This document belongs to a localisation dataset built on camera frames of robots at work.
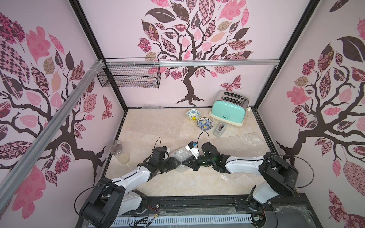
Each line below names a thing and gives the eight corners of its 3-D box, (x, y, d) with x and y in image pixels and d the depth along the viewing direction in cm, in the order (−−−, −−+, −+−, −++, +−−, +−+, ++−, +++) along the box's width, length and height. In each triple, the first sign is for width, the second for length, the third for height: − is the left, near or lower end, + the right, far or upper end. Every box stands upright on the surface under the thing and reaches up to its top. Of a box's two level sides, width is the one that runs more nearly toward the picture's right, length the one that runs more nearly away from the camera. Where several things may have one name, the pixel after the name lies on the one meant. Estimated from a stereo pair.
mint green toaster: (207, 116, 116) (210, 101, 103) (214, 103, 126) (217, 88, 113) (239, 128, 108) (247, 113, 95) (244, 113, 119) (252, 97, 105)
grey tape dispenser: (212, 134, 104) (212, 131, 102) (220, 123, 110) (221, 121, 108) (219, 138, 102) (219, 136, 99) (227, 127, 108) (228, 125, 106)
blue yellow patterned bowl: (197, 130, 106) (197, 127, 103) (196, 120, 113) (197, 117, 110) (213, 130, 106) (213, 127, 103) (211, 120, 113) (212, 117, 110)
